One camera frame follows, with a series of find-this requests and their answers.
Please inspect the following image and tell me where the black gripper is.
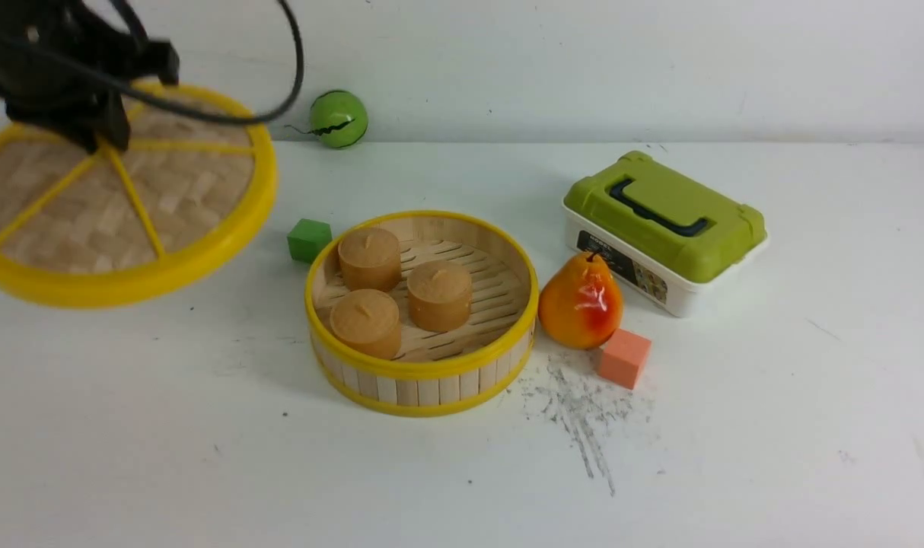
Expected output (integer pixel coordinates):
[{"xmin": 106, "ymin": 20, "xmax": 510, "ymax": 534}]
[{"xmin": 0, "ymin": 1, "xmax": 180, "ymax": 153}]

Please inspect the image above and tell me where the woven bamboo steamer lid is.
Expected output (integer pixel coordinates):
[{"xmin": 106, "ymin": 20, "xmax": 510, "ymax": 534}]
[{"xmin": 0, "ymin": 100, "xmax": 277, "ymax": 308}]

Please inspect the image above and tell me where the bamboo steamer basket yellow rim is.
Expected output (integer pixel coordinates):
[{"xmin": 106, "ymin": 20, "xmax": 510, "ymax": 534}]
[{"xmin": 304, "ymin": 209, "xmax": 540, "ymax": 417}]

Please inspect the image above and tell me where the green cracked ball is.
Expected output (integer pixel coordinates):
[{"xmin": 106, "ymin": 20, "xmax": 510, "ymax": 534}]
[{"xmin": 309, "ymin": 90, "xmax": 369, "ymax": 149}]

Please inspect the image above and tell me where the green foam cube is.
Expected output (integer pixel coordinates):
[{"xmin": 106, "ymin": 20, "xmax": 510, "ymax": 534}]
[{"xmin": 287, "ymin": 218, "xmax": 333, "ymax": 264}]

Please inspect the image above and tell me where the brown toy bun back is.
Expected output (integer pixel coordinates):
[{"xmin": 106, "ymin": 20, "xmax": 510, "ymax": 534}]
[{"xmin": 338, "ymin": 228, "xmax": 402, "ymax": 292}]

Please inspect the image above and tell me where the brown toy bun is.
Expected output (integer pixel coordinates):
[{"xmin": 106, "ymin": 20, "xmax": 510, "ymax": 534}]
[
  {"xmin": 329, "ymin": 288, "xmax": 402, "ymax": 360},
  {"xmin": 406, "ymin": 260, "xmax": 473, "ymax": 333},
  {"xmin": 338, "ymin": 228, "xmax": 402, "ymax": 292}
]

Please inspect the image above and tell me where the brown toy bun front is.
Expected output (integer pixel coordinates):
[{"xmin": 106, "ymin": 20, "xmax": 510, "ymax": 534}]
[{"xmin": 329, "ymin": 288, "xmax": 402, "ymax": 360}]

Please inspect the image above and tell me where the brown toy bun right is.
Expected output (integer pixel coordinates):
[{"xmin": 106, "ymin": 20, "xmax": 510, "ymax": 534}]
[{"xmin": 406, "ymin": 260, "xmax": 473, "ymax": 333}]

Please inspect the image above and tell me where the orange yellow toy pear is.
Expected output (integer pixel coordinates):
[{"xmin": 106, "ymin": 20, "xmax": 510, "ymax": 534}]
[{"xmin": 538, "ymin": 252, "xmax": 625, "ymax": 349}]

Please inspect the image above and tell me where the salmon pink foam cube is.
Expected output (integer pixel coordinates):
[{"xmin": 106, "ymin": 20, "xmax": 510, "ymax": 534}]
[{"xmin": 597, "ymin": 329, "xmax": 652, "ymax": 390}]

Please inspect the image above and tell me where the green lidded white storage box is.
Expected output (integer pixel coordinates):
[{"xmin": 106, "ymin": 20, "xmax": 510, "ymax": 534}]
[{"xmin": 562, "ymin": 150, "xmax": 769, "ymax": 318}]

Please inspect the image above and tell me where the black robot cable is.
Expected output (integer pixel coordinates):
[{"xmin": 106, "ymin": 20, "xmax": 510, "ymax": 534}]
[{"xmin": 0, "ymin": 0, "xmax": 306, "ymax": 126}]

